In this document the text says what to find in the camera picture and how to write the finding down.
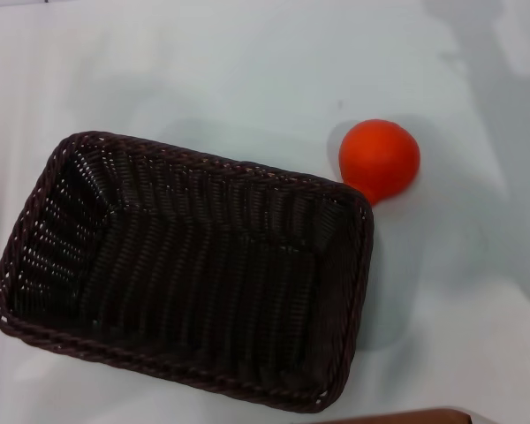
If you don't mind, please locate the dark brown woven basket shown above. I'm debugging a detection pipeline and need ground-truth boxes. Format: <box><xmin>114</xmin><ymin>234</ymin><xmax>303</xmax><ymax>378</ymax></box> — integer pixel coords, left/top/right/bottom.
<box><xmin>0</xmin><ymin>130</ymin><xmax>375</xmax><ymax>414</ymax></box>

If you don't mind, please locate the red plastic pear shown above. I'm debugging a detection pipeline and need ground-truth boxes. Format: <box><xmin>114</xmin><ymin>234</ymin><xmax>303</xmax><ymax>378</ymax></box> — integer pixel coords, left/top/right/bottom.
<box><xmin>337</xmin><ymin>117</ymin><xmax>422</xmax><ymax>208</ymax></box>

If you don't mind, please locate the brown board edge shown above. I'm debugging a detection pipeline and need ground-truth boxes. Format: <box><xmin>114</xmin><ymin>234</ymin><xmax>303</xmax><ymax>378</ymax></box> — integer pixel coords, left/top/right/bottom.
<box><xmin>321</xmin><ymin>406</ymin><xmax>474</xmax><ymax>424</ymax></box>

